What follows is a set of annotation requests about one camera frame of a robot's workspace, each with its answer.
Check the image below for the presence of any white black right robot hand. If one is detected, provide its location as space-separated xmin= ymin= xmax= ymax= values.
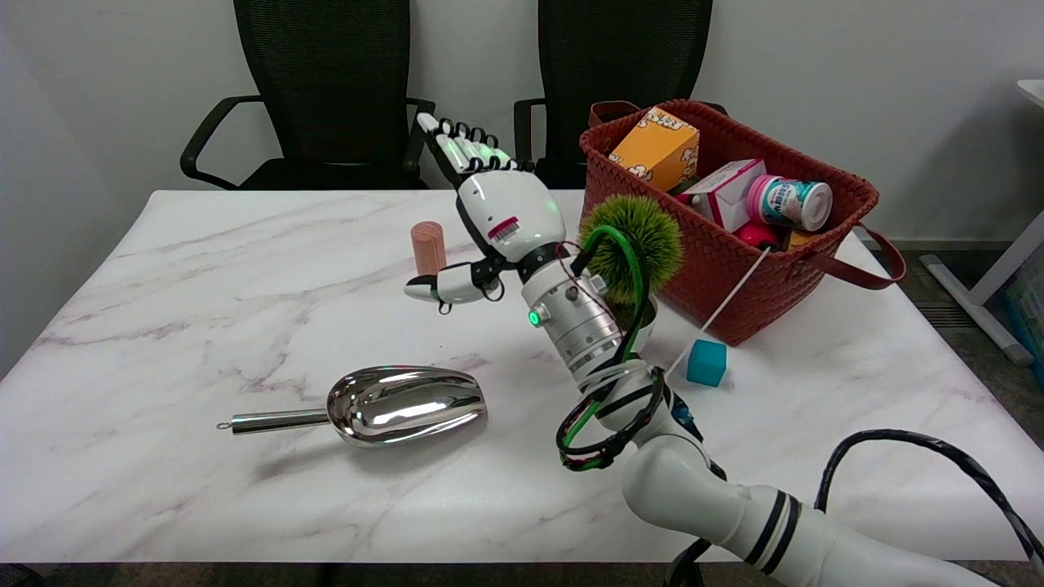
xmin=405 ymin=113 xmax=566 ymax=315

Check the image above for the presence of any wooden cylinder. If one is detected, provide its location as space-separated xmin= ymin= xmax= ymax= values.
xmin=410 ymin=221 xmax=448 ymax=276

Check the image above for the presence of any green ball plant white pot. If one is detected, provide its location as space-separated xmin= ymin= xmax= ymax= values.
xmin=577 ymin=194 xmax=683 ymax=353

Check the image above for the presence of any orange popcorn box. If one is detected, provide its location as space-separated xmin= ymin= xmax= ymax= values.
xmin=608 ymin=106 xmax=701 ymax=194

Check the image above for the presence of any black mesh office chair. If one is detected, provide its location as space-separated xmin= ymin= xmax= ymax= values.
xmin=514 ymin=0 xmax=729 ymax=190
xmin=180 ymin=0 xmax=436 ymax=192

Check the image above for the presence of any white pink carton box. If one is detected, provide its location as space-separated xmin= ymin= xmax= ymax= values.
xmin=679 ymin=158 xmax=768 ymax=233

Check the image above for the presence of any shiny metal scoop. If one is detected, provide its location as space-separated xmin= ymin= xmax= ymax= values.
xmin=216 ymin=365 xmax=489 ymax=448

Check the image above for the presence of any red woven basket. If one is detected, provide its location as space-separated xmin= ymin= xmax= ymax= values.
xmin=579 ymin=99 xmax=908 ymax=347

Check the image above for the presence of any teal cube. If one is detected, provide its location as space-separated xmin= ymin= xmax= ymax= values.
xmin=686 ymin=339 xmax=728 ymax=387

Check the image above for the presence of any red ball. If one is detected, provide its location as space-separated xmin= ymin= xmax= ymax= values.
xmin=737 ymin=222 xmax=782 ymax=250

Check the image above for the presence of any pink teal canister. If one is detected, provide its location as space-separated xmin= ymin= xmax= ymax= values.
xmin=746 ymin=174 xmax=834 ymax=232

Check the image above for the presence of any blue storage bin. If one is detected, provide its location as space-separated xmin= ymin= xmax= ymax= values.
xmin=1005 ymin=269 xmax=1044 ymax=386

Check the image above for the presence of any green black wrist cable bundle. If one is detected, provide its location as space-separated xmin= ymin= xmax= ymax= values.
xmin=556 ymin=224 xmax=666 ymax=472

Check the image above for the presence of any thin white cord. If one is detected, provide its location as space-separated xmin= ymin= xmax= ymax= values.
xmin=667 ymin=247 xmax=770 ymax=376

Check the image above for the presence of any thick black taped cable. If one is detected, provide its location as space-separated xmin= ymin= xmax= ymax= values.
xmin=665 ymin=430 xmax=1044 ymax=587

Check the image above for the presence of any white desk frame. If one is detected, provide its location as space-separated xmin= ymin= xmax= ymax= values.
xmin=922 ymin=79 xmax=1044 ymax=366

